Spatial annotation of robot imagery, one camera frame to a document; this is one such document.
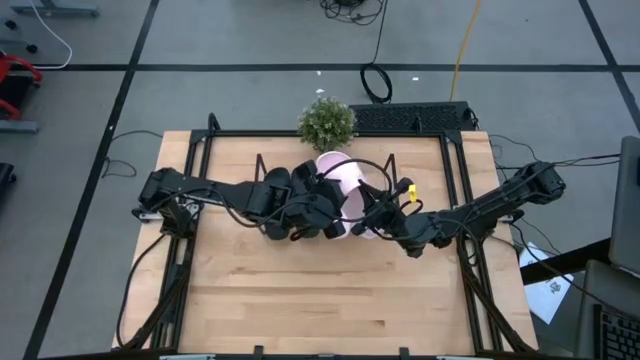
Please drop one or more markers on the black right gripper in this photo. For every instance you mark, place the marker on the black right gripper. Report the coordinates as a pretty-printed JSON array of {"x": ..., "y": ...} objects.
[{"x": 387, "y": 220}]

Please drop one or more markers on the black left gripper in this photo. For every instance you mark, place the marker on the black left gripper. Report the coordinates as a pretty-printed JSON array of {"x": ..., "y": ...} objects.
[{"x": 307, "y": 212}]

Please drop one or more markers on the pink rubber slide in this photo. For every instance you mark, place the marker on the pink rubber slide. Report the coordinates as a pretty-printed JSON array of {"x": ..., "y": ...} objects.
[
  {"x": 352, "y": 205},
  {"x": 340, "y": 172}
]

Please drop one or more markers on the black rubber slide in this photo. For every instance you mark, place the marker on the black rubber slide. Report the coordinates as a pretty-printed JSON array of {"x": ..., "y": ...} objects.
[
  {"x": 277, "y": 176},
  {"x": 304, "y": 171}
]

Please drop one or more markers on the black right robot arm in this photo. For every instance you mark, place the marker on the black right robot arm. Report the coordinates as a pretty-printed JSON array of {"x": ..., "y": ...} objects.
[{"x": 490, "y": 202}]

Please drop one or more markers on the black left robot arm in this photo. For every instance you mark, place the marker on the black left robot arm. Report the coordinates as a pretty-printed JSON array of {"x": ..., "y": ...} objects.
[{"x": 215, "y": 192}]

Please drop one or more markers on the yellow tag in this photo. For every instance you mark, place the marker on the yellow tag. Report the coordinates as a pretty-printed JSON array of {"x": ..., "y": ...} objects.
[{"x": 412, "y": 192}]

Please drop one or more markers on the green potted plant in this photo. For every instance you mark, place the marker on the green potted plant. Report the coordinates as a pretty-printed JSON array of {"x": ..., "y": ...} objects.
[{"x": 327, "y": 125}]

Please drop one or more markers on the black perforated computer case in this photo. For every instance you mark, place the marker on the black perforated computer case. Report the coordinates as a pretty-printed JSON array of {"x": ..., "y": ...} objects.
[{"x": 400, "y": 117}]

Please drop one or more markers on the white printed paper sheet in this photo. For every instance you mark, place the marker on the white printed paper sheet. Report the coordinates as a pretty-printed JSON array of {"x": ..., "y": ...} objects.
[{"x": 545, "y": 295}]

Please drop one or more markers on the black desk beam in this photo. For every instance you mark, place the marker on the black desk beam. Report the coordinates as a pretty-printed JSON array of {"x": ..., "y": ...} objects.
[{"x": 565, "y": 262}]

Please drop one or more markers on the grey monitor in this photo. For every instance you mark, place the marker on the grey monitor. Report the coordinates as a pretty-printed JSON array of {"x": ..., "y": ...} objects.
[{"x": 627, "y": 210}]

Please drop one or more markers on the grey metal stand foot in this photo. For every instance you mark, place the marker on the grey metal stand foot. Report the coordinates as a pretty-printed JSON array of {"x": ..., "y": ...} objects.
[
  {"x": 20, "y": 127},
  {"x": 55, "y": 7}
]

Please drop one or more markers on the black chair base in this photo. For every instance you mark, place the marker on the black chair base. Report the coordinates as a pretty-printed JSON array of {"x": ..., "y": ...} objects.
[{"x": 6, "y": 177}]

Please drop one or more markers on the black caster wheel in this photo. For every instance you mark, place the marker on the black caster wheel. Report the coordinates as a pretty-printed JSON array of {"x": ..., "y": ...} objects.
[
  {"x": 10, "y": 25},
  {"x": 31, "y": 49}
]

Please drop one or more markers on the red and black cart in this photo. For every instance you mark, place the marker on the red and black cart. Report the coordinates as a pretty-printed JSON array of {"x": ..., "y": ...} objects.
[{"x": 22, "y": 62}]

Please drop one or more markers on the wooden shelf with black frame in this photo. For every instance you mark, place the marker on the wooden shelf with black frame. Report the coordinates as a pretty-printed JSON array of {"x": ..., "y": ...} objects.
[{"x": 376, "y": 175}]

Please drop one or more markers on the black metal table frame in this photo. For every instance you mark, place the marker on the black metal table frame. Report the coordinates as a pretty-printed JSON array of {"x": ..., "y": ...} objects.
[{"x": 250, "y": 133}]

